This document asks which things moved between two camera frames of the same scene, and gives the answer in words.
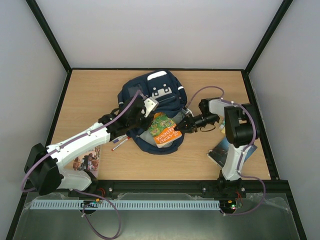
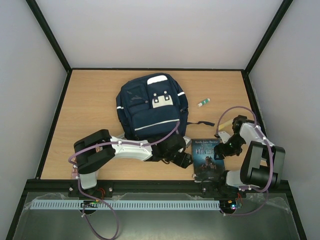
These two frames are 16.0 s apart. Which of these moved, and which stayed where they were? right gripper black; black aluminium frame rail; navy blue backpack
Moved: right gripper black
Stayed: black aluminium frame rail; navy blue backpack
